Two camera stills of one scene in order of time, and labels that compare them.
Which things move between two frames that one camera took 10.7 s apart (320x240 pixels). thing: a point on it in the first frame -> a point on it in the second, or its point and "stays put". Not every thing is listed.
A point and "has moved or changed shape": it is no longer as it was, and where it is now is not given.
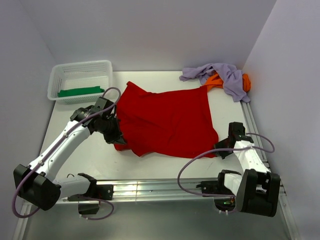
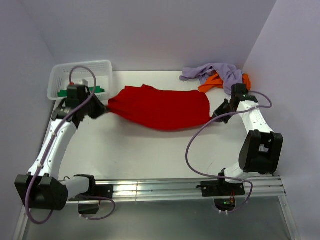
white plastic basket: [80, 82] stays put
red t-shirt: [175, 124] has moved or changed shape
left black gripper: [114, 138] -> [101, 108]
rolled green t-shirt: [80, 91] stays put
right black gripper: [218, 146] -> [219, 111]
